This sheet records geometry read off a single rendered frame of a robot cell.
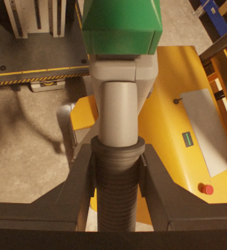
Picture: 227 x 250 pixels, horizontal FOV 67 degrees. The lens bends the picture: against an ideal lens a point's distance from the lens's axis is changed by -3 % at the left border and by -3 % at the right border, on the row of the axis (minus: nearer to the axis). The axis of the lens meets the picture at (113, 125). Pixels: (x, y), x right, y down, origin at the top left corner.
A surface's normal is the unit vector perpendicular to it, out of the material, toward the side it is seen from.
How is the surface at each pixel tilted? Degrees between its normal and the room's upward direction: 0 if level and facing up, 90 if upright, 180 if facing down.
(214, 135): 0
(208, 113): 0
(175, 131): 14
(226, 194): 0
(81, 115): 22
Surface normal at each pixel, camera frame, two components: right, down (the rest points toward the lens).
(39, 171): 0.29, -0.24
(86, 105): -0.08, -0.15
